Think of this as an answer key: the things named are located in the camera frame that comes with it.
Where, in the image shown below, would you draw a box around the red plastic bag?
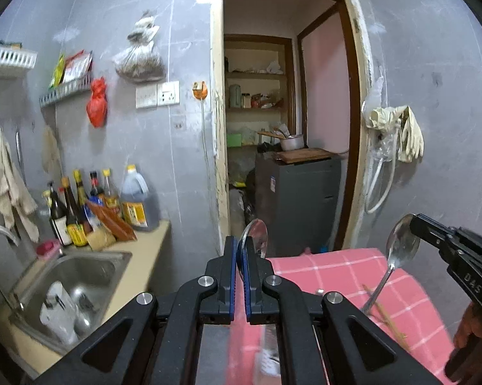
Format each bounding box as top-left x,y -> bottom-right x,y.
86,77 -> 108,128

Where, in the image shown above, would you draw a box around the steel kitchen sink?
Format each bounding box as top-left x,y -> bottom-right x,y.
10,251 -> 132,355

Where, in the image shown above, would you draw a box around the wooden cutting board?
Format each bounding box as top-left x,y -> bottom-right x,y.
274,148 -> 335,164

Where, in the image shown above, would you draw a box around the hanging dried goods bag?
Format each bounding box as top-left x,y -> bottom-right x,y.
112,11 -> 165,83

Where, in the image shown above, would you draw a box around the white wall socket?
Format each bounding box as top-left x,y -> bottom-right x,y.
135,81 -> 180,109

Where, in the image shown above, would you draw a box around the white wall rack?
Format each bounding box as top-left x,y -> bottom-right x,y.
0,46 -> 37,78

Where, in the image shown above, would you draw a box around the large silver spoon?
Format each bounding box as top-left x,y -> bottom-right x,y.
238,218 -> 269,258

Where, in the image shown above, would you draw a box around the bamboo chopstick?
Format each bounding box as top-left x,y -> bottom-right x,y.
370,301 -> 407,348

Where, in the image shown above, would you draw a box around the beige rubber gloves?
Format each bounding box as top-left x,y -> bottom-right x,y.
365,105 -> 425,163

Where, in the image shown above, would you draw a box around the grey cabinet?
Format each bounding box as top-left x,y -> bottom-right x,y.
255,153 -> 341,257

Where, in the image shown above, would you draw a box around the soy sauce bottle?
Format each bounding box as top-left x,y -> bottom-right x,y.
48,182 -> 72,247

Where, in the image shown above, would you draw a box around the slim silver spoon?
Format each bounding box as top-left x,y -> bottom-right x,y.
361,214 -> 420,315

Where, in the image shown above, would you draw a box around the right hand orange glove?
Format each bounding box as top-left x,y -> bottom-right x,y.
453,303 -> 482,384

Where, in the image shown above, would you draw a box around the orange snack packet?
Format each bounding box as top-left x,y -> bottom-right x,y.
86,200 -> 137,242

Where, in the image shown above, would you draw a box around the large dark oil jug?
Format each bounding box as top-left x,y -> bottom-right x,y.
120,164 -> 160,232

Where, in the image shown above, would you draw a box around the pink checkered tablecloth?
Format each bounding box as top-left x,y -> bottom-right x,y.
226,249 -> 453,384

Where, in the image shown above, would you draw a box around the small metal pot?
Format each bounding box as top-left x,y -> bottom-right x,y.
280,135 -> 305,151

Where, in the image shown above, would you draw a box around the steel faucet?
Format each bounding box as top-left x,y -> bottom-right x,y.
0,225 -> 23,314

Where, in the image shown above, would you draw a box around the hanging beige towel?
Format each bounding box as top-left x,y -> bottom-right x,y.
0,129 -> 40,243

